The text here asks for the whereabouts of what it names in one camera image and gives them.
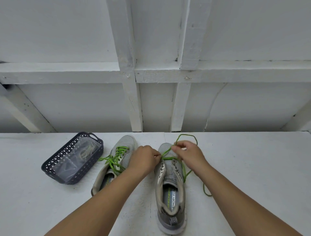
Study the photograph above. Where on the person's left hand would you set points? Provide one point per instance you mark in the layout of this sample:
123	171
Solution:
142	159

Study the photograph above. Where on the person's right hand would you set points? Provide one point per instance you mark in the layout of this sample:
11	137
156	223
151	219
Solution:
192	156

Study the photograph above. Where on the person's right fingers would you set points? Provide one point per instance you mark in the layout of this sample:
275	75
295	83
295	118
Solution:
179	146

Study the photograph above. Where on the person's left fingers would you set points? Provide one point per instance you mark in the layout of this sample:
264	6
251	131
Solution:
153	152

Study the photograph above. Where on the green shoelace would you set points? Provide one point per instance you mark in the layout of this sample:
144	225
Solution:
114	160
186	173

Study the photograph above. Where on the person's right forearm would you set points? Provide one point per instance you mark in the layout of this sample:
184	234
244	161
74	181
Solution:
240	206

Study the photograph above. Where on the person's left forearm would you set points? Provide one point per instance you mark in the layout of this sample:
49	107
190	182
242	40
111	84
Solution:
102	206

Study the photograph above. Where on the grey sneaker with tied lace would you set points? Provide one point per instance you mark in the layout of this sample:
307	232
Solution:
125	143

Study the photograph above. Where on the grey sneaker with loose lace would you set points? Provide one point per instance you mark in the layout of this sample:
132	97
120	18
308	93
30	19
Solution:
170	180

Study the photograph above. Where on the tied green shoelace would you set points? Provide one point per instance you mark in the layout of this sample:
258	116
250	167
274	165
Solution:
114	160

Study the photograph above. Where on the beige shoelaces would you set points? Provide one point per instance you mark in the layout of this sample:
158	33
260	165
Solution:
85	152

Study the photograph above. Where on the clear plastic bag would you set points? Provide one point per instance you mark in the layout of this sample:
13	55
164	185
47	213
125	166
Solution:
70	165

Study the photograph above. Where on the dark blue plastic basket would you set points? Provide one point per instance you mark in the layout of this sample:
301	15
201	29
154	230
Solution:
60	155

